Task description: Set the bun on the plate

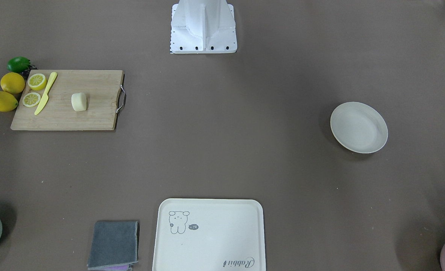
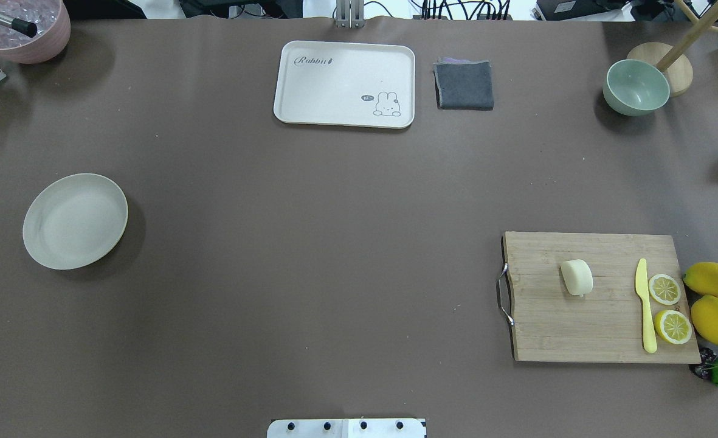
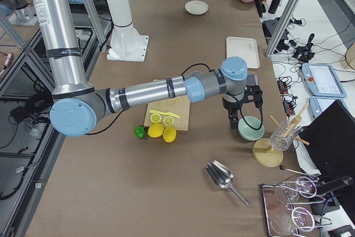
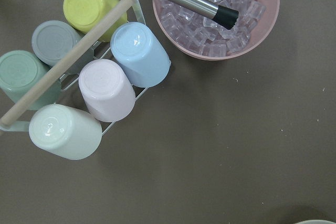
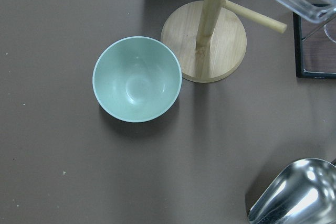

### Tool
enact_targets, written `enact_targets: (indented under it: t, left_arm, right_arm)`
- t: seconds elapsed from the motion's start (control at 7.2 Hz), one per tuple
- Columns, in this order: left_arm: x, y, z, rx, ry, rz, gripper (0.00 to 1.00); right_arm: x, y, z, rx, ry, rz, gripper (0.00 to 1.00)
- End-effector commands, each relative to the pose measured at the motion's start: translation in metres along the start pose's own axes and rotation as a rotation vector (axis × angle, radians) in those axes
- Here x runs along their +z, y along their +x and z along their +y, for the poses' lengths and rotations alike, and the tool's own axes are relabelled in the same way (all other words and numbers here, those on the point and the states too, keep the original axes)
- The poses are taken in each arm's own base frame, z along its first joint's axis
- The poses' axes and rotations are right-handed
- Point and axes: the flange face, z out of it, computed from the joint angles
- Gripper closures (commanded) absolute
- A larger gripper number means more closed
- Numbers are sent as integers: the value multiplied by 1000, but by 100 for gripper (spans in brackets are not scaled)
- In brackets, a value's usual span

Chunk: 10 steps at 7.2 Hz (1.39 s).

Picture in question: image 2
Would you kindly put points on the cream rabbit print tray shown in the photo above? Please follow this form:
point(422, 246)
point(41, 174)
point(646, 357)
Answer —
point(346, 84)

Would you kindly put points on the grey folded cloth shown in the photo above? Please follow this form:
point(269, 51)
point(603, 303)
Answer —
point(464, 85)

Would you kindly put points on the bamboo cutting board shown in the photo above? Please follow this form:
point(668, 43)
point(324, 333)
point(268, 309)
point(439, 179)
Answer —
point(548, 324)

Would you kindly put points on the cream round plate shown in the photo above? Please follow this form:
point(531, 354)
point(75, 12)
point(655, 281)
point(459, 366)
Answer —
point(75, 221)

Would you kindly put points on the pale green bowl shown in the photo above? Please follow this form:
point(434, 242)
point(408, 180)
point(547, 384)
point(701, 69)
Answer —
point(635, 88)

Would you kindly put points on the upper lemon slice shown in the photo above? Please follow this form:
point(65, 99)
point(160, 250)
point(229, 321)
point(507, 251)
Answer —
point(665, 289)

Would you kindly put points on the lemon slice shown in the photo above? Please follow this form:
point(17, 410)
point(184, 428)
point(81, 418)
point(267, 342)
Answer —
point(665, 289)
point(673, 326)

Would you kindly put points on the yellow plastic knife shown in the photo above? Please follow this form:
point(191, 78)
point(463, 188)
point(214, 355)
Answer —
point(649, 342)

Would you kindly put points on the lower lemon slice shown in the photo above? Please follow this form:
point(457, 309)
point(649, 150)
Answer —
point(673, 326)

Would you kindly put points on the wooden mug tree stand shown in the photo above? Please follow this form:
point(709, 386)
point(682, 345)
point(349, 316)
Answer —
point(671, 60)

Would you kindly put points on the pink bowl of ice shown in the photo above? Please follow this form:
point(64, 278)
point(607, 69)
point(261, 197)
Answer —
point(54, 31)

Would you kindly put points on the upper whole lemon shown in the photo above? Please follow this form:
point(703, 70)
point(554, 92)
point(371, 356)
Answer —
point(702, 278)

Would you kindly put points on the whole lemon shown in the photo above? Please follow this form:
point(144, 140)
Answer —
point(702, 278)
point(704, 316)

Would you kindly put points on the lower whole lemon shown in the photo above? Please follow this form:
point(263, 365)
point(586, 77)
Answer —
point(704, 316)

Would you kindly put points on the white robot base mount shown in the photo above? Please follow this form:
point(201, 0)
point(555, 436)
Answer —
point(356, 427)

